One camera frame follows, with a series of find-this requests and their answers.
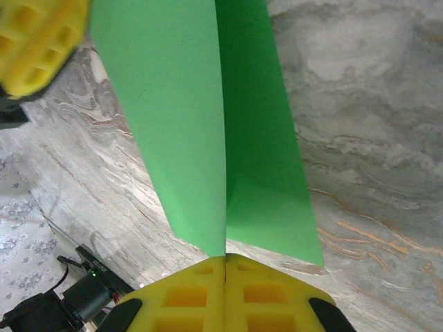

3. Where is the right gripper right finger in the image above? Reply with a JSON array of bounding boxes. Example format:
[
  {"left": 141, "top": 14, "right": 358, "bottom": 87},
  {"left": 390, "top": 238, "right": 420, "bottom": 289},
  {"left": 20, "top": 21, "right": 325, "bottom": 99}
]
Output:
[{"left": 224, "top": 252, "right": 357, "bottom": 332}]

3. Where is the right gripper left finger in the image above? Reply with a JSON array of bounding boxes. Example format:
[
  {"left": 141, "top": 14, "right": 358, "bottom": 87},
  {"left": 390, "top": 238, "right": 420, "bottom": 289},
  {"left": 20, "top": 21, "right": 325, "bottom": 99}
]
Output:
[{"left": 103, "top": 255, "right": 226, "bottom": 332}]

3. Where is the green paper sheet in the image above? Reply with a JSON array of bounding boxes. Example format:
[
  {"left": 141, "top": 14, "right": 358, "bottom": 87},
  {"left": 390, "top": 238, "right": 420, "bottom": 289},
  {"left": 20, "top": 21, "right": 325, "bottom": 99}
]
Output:
[{"left": 89, "top": 0, "right": 327, "bottom": 267}]

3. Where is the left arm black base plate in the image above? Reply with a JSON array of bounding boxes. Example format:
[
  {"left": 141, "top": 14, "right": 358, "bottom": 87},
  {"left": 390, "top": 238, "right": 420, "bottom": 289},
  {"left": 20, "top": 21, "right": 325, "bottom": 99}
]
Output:
[{"left": 74, "top": 243, "right": 136, "bottom": 295}]

